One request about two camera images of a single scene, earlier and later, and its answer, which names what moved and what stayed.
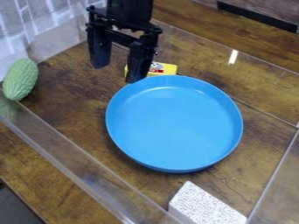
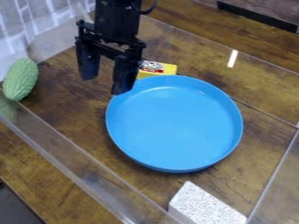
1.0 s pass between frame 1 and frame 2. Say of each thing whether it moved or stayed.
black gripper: moved
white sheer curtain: stayed
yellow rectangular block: stayed
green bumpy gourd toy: stayed
